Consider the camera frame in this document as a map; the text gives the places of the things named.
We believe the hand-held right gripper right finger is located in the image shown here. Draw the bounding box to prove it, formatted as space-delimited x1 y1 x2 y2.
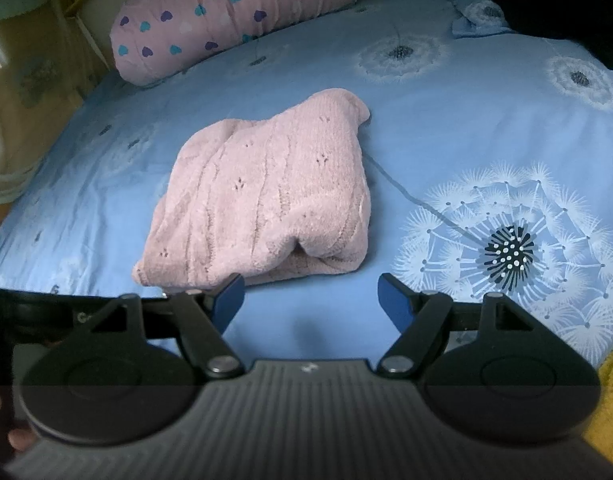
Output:
377 272 535 376

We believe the blue dandelion print bed sheet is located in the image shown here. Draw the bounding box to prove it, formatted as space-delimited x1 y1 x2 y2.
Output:
0 0 613 376

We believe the person's left hand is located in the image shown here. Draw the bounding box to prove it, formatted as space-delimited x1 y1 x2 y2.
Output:
0 387 34 453

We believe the yellow cloth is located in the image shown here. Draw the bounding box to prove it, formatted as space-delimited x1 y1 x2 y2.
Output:
585 335 613 463

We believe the black cloth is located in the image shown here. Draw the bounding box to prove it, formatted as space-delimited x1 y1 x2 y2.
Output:
489 0 613 71

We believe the pink heart print bolster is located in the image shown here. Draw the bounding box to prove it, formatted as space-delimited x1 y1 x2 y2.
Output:
110 0 361 87

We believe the pink knitted cardigan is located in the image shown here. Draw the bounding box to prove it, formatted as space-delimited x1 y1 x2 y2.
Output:
132 87 372 288

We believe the blue dandelion print pillow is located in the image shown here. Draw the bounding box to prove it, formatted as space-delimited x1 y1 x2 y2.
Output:
417 0 515 37

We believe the sheer curtain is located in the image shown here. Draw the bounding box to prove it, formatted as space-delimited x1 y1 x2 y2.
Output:
0 0 112 206

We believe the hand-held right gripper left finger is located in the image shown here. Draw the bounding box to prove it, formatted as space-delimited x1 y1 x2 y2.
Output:
86 272 246 378

